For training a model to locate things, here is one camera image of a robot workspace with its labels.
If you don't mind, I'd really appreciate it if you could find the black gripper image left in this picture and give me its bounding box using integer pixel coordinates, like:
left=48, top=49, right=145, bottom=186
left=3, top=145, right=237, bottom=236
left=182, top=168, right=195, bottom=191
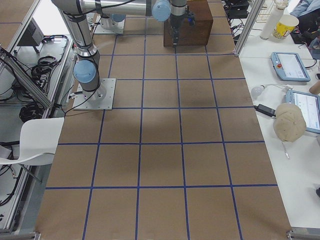
left=169, top=10, right=195, bottom=48

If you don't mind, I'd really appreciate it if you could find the dark brown wooden drawer box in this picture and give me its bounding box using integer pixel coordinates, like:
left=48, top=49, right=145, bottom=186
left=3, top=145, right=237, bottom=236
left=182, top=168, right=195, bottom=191
left=163, top=0, right=213, bottom=47

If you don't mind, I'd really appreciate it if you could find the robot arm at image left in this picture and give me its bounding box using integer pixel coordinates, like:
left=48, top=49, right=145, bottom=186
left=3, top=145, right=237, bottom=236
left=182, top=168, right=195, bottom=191
left=52, top=0, right=195, bottom=73

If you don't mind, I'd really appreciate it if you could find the white paper roll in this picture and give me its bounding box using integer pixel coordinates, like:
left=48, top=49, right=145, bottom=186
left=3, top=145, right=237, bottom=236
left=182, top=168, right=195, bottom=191
left=259, top=7, right=284, bottom=40

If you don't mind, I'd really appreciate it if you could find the white light bulb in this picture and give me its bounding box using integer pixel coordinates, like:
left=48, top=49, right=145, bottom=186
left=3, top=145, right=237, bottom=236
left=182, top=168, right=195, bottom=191
left=250, top=85, right=266, bottom=99

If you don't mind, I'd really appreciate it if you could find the yellow popcorn cup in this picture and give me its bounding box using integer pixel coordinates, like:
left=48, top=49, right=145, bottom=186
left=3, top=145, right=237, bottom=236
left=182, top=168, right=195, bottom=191
left=272, top=14, right=299, bottom=39

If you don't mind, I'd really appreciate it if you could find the black power adapter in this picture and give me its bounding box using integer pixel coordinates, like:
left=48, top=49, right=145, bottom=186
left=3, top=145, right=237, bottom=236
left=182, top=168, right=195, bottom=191
left=254, top=104, right=276, bottom=117

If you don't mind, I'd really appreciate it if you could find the blue teach pendant upper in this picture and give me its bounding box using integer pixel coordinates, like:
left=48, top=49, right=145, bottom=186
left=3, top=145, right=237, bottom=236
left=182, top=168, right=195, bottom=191
left=270, top=52, right=311, bottom=82

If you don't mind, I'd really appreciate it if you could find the blue teach pendant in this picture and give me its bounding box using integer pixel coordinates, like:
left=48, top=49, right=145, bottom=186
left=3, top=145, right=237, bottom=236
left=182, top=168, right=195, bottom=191
left=285, top=90, right=320, bottom=134
left=270, top=52, right=311, bottom=82

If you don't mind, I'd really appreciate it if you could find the grey electronics box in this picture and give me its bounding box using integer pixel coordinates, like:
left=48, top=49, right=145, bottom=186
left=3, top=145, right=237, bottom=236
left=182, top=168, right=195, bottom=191
left=17, top=17, right=44, bottom=54

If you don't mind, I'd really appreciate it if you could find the beige cap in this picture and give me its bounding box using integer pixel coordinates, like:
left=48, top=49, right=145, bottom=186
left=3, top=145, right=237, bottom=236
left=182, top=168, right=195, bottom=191
left=273, top=103, right=307, bottom=142

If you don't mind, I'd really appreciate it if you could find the blue teach pendant lower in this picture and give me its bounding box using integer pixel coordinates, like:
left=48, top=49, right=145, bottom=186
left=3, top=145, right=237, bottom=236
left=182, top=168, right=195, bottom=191
left=285, top=90, right=320, bottom=134

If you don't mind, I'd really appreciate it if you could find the white plastic chair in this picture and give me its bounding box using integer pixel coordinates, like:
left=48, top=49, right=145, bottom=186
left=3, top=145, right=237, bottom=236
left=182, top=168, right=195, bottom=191
left=0, top=117, right=65, bottom=166

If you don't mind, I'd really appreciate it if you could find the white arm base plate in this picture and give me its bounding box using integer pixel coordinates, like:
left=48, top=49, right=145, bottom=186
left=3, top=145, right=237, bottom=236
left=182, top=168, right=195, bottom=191
left=72, top=78, right=117, bottom=111
left=94, top=14, right=126, bottom=35

